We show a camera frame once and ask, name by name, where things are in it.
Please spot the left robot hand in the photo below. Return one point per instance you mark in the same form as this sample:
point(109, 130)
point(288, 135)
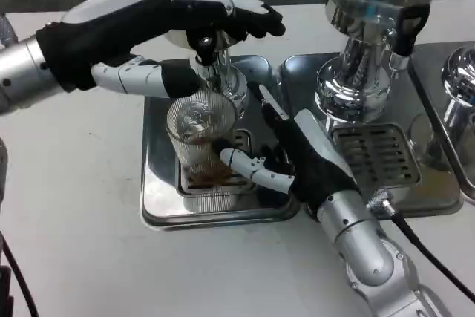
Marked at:
point(104, 35)

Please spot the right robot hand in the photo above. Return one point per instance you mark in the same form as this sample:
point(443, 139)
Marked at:
point(315, 168)

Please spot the black tap with silver screw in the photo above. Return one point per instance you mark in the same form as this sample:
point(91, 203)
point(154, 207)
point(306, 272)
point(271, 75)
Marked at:
point(203, 51)

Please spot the clear ribbed glass cup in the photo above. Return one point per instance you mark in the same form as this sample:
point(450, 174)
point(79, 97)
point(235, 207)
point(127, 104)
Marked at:
point(196, 153)

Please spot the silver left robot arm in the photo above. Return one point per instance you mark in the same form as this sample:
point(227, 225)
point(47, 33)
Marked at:
point(22, 72)

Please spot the steel slotted drip grid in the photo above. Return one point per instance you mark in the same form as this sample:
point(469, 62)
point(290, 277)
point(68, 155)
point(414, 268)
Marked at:
point(378, 153)
point(243, 140)

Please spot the clear tank drink dispenser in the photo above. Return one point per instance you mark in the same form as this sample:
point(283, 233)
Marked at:
point(356, 83)

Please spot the steel drip tray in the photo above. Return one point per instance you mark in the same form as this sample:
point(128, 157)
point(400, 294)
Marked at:
point(426, 194)
point(159, 191)
point(438, 90)

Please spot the chrome dispenser stand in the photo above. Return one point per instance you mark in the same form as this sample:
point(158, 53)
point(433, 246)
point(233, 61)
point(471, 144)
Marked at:
point(460, 72)

